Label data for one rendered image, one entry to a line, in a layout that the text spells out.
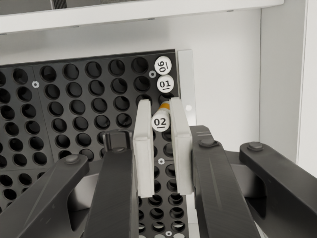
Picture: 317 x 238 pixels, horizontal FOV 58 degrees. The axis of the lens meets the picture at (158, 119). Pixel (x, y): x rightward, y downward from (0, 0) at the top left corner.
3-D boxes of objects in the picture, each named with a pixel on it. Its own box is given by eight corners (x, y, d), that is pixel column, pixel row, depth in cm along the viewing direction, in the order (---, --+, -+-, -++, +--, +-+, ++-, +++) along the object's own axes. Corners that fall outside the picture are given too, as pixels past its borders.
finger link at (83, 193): (136, 207, 11) (61, 213, 11) (140, 153, 16) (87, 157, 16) (132, 174, 11) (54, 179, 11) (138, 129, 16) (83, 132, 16)
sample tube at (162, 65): (169, 50, 24) (169, 55, 20) (173, 64, 25) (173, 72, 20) (155, 54, 25) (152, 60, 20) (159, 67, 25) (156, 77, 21)
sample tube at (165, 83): (174, 80, 25) (175, 91, 21) (161, 82, 25) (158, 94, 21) (172, 66, 25) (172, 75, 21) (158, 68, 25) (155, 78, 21)
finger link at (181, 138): (174, 136, 12) (192, 135, 12) (169, 97, 19) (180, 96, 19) (178, 196, 13) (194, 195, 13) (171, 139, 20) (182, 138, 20)
